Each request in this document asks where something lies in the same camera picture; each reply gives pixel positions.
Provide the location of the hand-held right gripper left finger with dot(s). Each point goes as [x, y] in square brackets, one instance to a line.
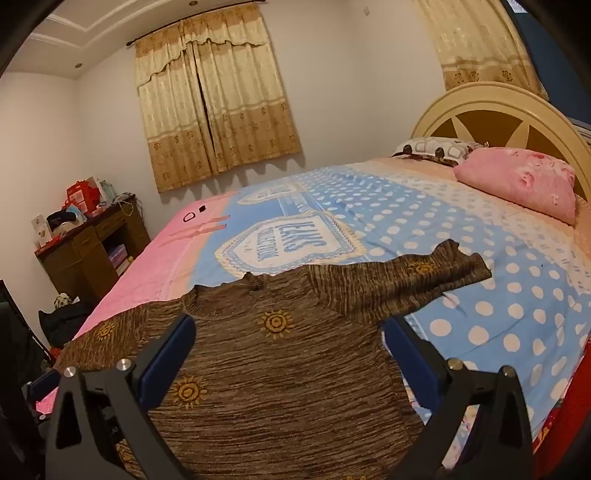
[167, 357]

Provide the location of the beige patterned curtain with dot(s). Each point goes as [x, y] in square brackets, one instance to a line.
[231, 106]
[480, 41]

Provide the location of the red gift bag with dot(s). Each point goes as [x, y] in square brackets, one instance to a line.
[79, 196]

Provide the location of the pink pillow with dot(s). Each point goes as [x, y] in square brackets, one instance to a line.
[517, 182]

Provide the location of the blue pink printed bedsheet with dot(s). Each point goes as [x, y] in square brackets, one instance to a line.
[461, 217]

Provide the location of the white box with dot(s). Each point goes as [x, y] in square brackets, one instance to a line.
[40, 230]

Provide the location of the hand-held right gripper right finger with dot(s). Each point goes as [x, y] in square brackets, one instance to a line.
[407, 364]

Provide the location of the cream wooden headboard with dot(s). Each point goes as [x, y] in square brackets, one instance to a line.
[485, 99]

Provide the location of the brown wooden desk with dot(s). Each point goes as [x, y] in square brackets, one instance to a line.
[78, 258]

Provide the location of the black bag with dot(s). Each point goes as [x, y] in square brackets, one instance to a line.
[64, 323]

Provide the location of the white brown patterned pillow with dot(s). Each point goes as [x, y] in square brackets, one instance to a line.
[434, 146]

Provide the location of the black chair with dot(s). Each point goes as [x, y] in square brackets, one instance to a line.
[16, 337]

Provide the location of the brown knit sweater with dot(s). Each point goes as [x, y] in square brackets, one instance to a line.
[286, 369]

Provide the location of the dark curtain rod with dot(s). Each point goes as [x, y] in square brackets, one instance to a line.
[161, 27]

